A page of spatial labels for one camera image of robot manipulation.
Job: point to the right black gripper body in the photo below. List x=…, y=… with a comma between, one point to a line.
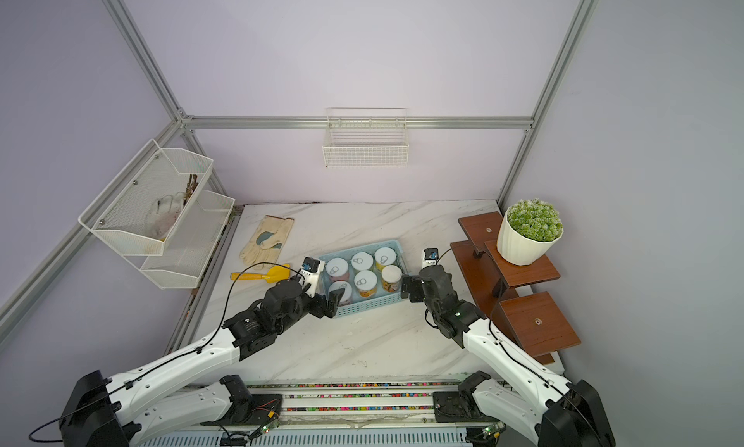
x=431, y=303

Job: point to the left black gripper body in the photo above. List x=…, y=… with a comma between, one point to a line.
x=314, y=305

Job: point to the pink label can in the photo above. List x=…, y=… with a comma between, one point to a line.
x=349, y=291
x=338, y=269

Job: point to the orange label can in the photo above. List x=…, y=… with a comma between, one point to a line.
x=366, y=283
x=391, y=277

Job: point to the yellow label can front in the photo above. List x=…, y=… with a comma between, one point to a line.
x=385, y=256

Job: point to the green label can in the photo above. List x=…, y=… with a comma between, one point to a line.
x=362, y=262

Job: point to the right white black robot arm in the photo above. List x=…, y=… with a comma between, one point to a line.
x=542, y=406

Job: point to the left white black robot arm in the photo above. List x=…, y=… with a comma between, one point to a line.
x=134, y=407

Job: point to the yellow plastic scoop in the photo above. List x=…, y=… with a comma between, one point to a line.
x=274, y=274

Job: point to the brown wooden stepped shelf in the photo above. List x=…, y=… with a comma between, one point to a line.
x=503, y=291

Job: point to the white pot green plant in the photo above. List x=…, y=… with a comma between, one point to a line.
x=529, y=229

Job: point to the brown dried twig in rack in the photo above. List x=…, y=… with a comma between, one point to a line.
x=191, y=187

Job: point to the clear glass item in rack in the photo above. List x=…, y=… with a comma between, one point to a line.
x=162, y=216

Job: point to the white two-tier mesh rack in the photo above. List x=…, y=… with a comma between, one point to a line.
x=117, y=216

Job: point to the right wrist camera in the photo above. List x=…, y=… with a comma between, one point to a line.
x=430, y=256

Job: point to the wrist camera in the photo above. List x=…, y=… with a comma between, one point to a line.
x=430, y=256
x=310, y=273

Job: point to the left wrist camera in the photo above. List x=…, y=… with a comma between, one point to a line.
x=310, y=273

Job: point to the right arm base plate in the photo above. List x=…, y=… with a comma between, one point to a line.
x=452, y=407

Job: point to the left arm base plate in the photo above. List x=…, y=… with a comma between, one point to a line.
x=252, y=412

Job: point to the white wire wall basket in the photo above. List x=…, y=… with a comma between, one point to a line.
x=357, y=147

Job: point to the aluminium frame rail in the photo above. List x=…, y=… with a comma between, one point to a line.
x=307, y=123

